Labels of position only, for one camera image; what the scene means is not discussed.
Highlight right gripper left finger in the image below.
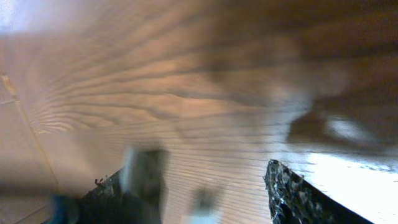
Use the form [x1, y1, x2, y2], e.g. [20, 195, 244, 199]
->
[44, 149, 167, 224]

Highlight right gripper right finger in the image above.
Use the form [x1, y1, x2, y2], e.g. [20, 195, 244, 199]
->
[263, 160, 371, 224]

